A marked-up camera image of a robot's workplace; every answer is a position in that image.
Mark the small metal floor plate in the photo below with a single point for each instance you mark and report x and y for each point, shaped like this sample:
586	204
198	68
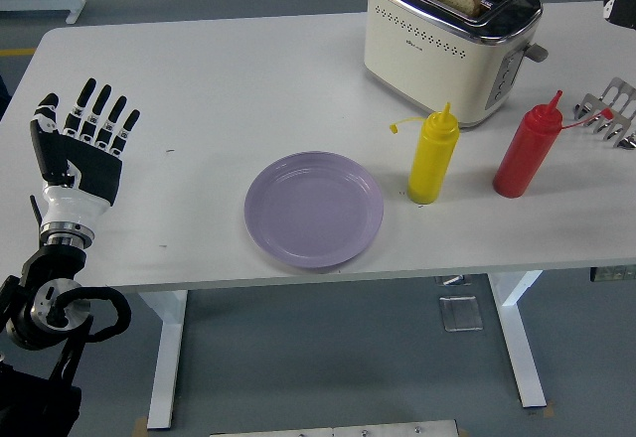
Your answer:
453	280

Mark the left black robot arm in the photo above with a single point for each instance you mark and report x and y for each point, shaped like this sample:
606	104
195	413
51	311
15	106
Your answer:
49	263

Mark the white table leg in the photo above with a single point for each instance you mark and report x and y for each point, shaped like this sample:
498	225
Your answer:
166	357
526	357

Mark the table control box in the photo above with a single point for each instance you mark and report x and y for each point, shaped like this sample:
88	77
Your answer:
613	274

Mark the cream and silver toaster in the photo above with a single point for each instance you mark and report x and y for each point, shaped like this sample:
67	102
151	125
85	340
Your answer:
422	54

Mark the yellow squeeze bottle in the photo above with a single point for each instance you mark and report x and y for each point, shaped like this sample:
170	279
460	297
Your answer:
429	164

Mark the white panel with screws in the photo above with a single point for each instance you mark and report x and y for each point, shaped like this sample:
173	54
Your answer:
333	429

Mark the silver metal toast rack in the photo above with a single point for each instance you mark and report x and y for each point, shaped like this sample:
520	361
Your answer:
591	104

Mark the red squeeze bottle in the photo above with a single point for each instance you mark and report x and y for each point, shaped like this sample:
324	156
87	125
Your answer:
522	159

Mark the purple round plate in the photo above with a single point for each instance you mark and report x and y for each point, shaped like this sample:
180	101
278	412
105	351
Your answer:
313	211

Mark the large metal floor plate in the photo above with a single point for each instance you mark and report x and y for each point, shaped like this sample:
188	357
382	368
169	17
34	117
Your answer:
461	313

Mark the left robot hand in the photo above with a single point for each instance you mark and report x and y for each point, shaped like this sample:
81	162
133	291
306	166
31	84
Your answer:
89	171

